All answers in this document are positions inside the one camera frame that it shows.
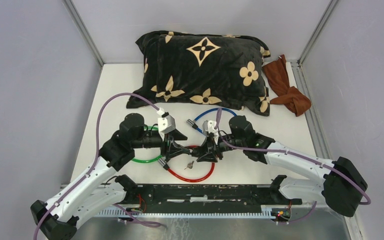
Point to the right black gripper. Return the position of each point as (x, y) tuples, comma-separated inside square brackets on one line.
[(209, 156)]

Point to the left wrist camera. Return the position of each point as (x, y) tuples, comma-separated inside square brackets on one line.
[(166, 123)]

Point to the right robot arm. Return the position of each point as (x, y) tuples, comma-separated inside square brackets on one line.
[(336, 183)]

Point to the brown cloth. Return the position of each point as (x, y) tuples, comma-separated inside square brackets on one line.
[(287, 95)]

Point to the red lock keys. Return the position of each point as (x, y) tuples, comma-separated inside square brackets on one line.
[(189, 165)]

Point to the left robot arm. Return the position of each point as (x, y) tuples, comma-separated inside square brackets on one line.
[(61, 216)]

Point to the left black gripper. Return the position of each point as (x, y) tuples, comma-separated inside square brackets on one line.
[(174, 149)]

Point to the green cable lock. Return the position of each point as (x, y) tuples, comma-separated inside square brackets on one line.
[(147, 161)]

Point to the blue cable lock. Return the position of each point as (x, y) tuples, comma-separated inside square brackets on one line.
[(193, 124)]

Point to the black floral pillow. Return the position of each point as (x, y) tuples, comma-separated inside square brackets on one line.
[(203, 69)]

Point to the red cable lock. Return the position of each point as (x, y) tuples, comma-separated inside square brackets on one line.
[(180, 173)]

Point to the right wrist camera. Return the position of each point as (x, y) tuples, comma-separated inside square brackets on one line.
[(210, 127)]

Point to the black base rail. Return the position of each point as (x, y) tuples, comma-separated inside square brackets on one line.
[(205, 198)]

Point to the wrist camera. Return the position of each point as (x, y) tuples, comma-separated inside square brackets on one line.
[(166, 123), (210, 127)]

